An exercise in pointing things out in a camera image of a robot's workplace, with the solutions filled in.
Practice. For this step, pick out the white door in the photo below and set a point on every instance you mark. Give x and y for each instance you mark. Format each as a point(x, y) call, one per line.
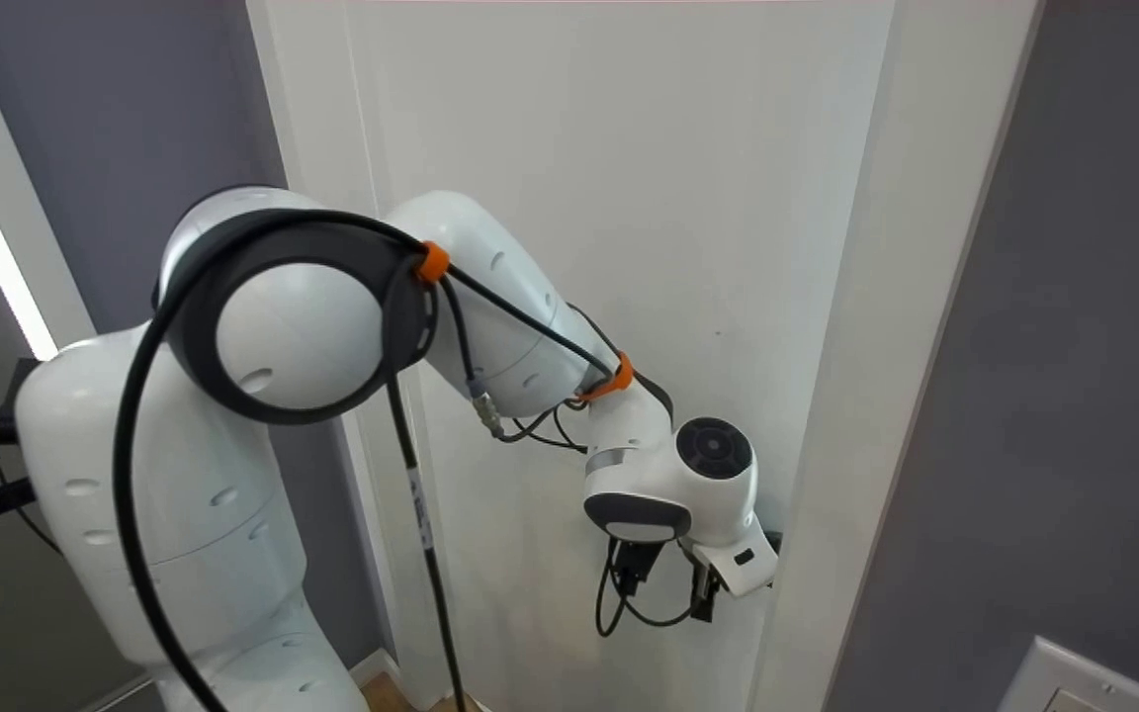
point(651, 201)

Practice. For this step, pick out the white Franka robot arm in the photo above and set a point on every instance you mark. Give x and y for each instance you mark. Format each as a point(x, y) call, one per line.
point(295, 331)

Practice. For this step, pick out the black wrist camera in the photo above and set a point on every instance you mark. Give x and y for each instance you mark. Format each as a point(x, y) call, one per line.
point(632, 557)

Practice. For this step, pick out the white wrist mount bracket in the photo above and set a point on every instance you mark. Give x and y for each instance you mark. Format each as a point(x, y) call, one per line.
point(743, 563)

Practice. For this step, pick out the white door frame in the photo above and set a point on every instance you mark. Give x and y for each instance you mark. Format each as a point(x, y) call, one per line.
point(900, 331)

